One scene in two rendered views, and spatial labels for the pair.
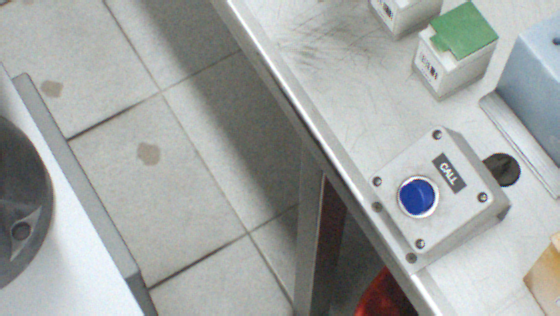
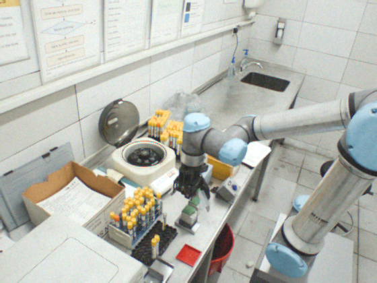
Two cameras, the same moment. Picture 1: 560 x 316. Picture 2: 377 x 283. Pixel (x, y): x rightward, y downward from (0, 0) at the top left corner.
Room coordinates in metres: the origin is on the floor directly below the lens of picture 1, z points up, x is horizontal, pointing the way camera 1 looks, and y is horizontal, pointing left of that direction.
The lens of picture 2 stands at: (0.92, 0.53, 1.71)
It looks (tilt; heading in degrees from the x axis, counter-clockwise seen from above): 31 degrees down; 239
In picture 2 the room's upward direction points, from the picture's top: 5 degrees clockwise
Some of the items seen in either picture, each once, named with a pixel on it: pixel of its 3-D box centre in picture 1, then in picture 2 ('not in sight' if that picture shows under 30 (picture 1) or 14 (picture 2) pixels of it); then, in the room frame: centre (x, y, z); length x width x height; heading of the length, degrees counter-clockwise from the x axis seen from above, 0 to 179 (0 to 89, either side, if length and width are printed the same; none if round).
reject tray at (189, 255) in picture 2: not in sight; (188, 255); (0.58, 0.07, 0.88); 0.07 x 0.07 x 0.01; 31
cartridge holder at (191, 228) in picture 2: not in sight; (188, 221); (0.51, -0.06, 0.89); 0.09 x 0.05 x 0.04; 120
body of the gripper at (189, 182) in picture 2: not in sight; (189, 176); (0.53, -0.04, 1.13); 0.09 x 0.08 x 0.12; 32
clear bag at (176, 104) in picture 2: not in sight; (174, 107); (0.18, -0.81, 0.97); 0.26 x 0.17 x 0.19; 52
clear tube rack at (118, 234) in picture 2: not in sight; (136, 218); (0.69, -0.14, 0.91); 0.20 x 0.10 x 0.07; 31
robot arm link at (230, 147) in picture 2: not in sight; (227, 145); (0.47, 0.04, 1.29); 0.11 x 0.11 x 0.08; 22
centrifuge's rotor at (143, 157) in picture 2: not in sight; (144, 158); (0.54, -0.41, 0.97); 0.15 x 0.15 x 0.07
